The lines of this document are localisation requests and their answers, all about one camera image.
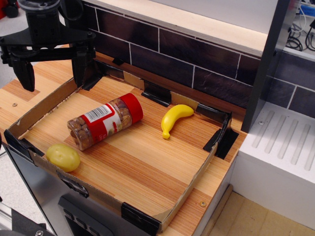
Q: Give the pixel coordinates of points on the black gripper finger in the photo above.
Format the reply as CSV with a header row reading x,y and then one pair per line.
x,y
81,68
24,71

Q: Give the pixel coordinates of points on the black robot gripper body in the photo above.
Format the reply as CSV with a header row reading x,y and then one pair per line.
x,y
46,38

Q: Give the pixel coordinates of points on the red-lidded spice jar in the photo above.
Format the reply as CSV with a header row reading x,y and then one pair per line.
x,y
104,121

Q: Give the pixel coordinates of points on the cardboard fence with black tape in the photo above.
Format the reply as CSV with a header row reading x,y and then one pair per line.
x,y
128,176

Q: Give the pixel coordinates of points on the black office chair caster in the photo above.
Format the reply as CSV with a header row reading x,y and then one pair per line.
x,y
9,8

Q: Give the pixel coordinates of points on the yellow toy potato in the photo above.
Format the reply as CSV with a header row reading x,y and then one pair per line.
x,y
64,157

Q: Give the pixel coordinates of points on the yellow toy banana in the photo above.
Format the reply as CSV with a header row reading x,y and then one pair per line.
x,y
175,113

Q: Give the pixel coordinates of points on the white sink drainboard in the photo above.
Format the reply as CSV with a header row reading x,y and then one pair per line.
x,y
275,165

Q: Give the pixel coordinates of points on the dark grey vertical post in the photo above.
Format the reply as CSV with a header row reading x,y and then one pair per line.
x,y
261,85

